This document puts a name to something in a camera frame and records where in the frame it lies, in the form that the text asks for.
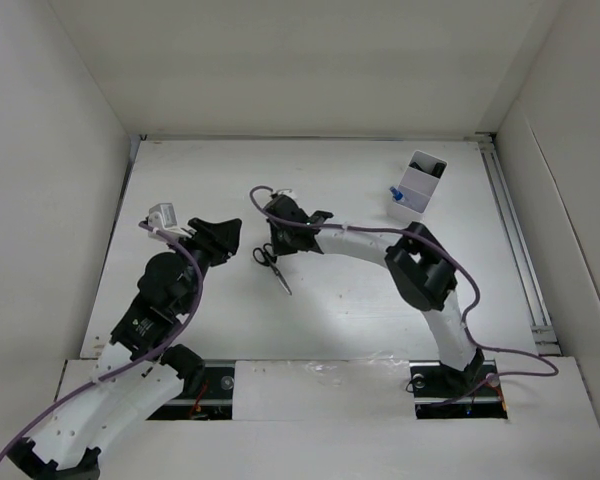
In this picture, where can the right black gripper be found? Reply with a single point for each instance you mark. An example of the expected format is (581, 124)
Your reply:
(280, 247)

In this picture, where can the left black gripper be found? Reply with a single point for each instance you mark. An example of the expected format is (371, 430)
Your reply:
(220, 239)

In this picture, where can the black handled scissors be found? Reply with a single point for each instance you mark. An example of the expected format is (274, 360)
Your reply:
(264, 255)

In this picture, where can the green highlighter marker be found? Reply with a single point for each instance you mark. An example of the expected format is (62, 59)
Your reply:
(417, 166)

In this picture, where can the yellow highlighter marker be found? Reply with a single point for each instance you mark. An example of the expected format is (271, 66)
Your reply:
(438, 169)

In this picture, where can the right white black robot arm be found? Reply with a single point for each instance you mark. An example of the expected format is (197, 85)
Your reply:
(420, 268)

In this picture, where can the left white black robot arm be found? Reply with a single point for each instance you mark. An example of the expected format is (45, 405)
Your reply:
(141, 366)

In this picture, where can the white compartment organizer tray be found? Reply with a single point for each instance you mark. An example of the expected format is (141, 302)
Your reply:
(419, 187)

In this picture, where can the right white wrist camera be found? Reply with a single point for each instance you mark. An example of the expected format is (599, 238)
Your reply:
(287, 192)

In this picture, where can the left base mounting rail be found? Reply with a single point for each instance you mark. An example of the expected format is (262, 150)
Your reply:
(212, 401)

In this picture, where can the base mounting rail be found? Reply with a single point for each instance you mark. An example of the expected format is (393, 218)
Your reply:
(439, 395)
(212, 401)

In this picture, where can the right base mounting rail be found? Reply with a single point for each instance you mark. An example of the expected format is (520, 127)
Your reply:
(439, 395)

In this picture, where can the aluminium frame rail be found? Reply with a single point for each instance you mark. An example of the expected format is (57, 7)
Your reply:
(541, 326)

